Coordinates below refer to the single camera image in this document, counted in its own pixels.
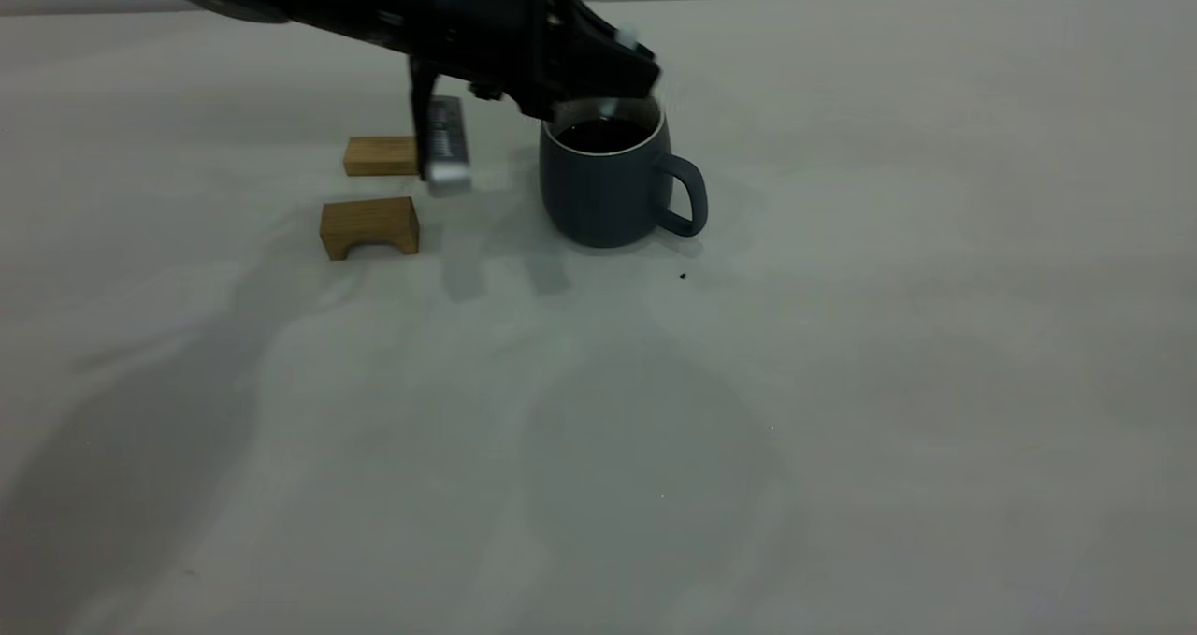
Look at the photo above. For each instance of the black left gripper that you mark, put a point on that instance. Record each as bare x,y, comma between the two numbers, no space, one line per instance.
477,27

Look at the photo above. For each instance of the dark grey ceramic cup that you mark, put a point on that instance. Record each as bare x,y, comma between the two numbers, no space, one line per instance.
598,200

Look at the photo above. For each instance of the black coffee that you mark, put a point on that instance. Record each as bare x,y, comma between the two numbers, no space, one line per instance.
603,136

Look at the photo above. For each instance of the flat wooden block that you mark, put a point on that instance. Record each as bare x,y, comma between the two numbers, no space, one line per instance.
379,156

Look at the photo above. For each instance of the arched wooden block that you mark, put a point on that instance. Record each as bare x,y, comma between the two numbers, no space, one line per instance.
369,219

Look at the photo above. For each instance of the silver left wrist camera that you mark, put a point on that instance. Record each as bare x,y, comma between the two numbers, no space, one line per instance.
447,144

